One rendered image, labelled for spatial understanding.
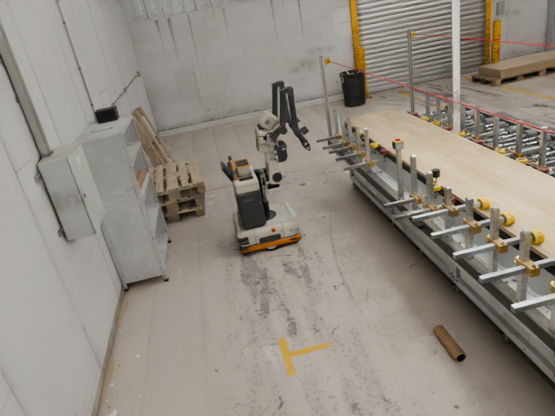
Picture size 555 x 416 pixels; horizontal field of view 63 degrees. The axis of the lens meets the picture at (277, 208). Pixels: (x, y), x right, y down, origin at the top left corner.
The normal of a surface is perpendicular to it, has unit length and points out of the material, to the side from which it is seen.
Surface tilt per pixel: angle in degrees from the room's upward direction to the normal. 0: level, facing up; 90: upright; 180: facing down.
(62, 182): 90
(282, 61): 90
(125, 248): 90
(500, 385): 0
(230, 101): 90
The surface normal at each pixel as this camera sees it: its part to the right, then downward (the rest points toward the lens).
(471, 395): -0.17, -0.90
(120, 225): 0.18, 0.38
